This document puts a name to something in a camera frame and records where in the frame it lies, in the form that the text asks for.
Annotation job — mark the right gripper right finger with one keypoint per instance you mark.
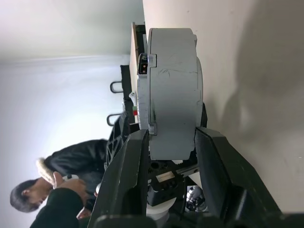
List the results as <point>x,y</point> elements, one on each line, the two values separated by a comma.
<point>223,175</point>

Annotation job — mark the wooden board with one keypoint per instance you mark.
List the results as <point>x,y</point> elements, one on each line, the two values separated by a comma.
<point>135,57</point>

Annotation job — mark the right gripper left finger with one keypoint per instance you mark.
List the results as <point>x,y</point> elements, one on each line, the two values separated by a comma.
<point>126,180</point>

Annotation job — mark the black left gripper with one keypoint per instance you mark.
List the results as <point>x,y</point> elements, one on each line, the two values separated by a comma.
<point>164,187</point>

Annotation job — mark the person's right hand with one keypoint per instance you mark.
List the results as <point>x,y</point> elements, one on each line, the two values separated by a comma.
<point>83,213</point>

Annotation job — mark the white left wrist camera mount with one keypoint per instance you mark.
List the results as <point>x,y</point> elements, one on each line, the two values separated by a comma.
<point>158,211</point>

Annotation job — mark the black lattice plastic chair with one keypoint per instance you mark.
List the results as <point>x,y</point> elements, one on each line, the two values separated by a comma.
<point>117,140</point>

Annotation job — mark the white handheld controller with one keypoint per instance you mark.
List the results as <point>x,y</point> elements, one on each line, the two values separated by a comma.
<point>70,177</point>

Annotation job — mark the person's left hand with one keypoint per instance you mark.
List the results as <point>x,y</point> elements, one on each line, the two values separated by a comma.
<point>71,184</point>

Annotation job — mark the person in black jacket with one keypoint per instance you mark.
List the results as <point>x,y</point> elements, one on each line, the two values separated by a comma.
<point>78,154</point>

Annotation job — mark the round grey motor lid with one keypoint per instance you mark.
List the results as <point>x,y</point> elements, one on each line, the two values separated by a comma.
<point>142,99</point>

